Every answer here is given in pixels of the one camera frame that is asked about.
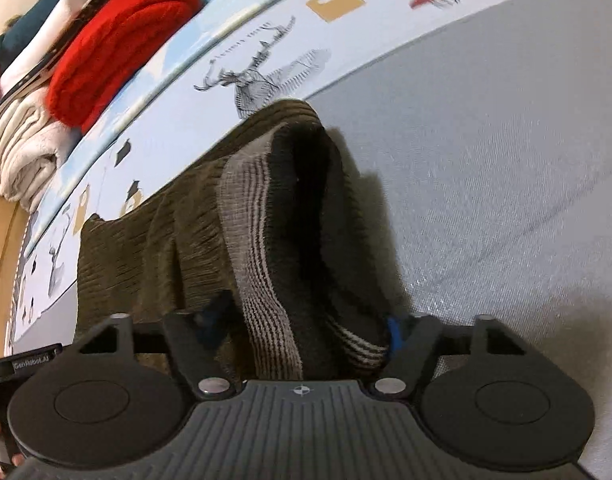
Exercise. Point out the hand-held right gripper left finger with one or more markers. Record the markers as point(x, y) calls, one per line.
point(212, 311)

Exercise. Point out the olive brown knit sweater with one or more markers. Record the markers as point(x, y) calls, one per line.
point(296, 210)

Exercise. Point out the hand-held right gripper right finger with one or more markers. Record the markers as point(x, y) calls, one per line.
point(393, 331)

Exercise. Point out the white folded cloth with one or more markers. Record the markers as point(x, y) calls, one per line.
point(41, 45)

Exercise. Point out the printed blanket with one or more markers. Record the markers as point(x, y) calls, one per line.
point(211, 40)

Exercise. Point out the beige folded knitted cloth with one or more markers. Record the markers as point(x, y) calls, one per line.
point(21, 150)

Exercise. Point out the red knitted sweater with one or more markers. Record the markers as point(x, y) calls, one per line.
point(116, 50)

